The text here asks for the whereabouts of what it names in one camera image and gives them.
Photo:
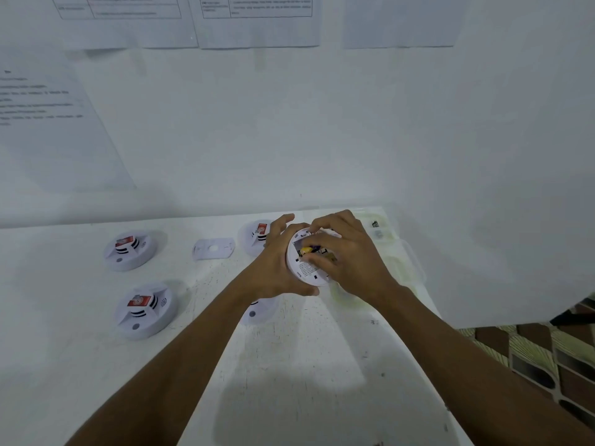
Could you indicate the white detector mounting plate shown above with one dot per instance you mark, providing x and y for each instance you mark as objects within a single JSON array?
[{"x": 223, "y": 250}]

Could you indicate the person's right hand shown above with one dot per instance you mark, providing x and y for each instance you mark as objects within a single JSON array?
[{"x": 362, "y": 269}]

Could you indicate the person's right forearm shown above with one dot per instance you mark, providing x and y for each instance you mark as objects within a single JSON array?
[{"x": 474, "y": 371}]

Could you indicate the blue yellow cylindrical battery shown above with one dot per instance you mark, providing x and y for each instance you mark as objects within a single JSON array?
[{"x": 307, "y": 250}]

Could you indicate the black bar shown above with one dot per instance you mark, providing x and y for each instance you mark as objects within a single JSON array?
[{"x": 574, "y": 319}]

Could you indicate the green brown patterned floor mat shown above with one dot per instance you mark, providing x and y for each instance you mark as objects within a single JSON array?
[{"x": 534, "y": 362}]

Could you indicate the person's left forearm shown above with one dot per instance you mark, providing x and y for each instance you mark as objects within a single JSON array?
[{"x": 172, "y": 366}]

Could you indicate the white smoke detector red label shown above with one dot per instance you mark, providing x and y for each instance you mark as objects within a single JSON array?
[
  {"x": 144, "y": 320},
  {"x": 132, "y": 257},
  {"x": 302, "y": 271},
  {"x": 260, "y": 313},
  {"x": 251, "y": 246}
]

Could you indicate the person's left hand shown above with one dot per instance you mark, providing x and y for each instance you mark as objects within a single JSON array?
[{"x": 265, "y": 274}]

